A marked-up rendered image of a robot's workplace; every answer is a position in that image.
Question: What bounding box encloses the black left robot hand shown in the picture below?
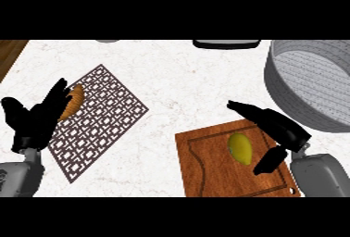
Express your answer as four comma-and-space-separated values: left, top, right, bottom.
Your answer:
0, 78, 74, 155

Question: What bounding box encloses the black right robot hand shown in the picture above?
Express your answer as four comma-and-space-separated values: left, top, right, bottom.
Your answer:
226, 99, 313, 177

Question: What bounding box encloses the grey round basket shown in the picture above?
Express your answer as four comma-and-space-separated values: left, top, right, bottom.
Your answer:
263, 40, 350, 134

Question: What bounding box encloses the brown wooden cutting board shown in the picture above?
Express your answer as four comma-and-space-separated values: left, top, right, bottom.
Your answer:
174, 118, 304, 198

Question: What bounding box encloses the orange croissant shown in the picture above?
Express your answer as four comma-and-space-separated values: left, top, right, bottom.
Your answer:
57, 83, 85, 122

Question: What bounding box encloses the brown patterned placemat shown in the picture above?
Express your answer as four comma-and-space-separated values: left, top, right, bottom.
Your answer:
45, 63, 150, 184

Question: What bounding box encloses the brown wooden panel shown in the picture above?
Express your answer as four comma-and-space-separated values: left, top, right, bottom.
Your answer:
0, 40, 29, 83

